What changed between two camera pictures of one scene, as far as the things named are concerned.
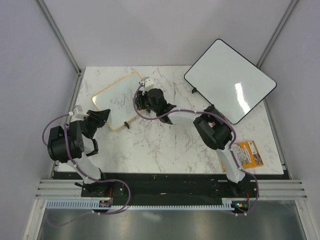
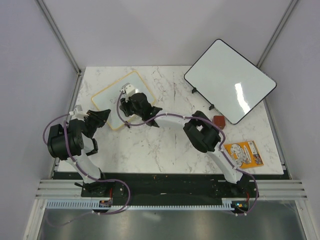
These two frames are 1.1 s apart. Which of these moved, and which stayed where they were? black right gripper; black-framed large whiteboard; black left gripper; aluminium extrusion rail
Moved: black right gripper
Stayed: black left gripper; black-framed large whiteboard; aluminium extrusion rail
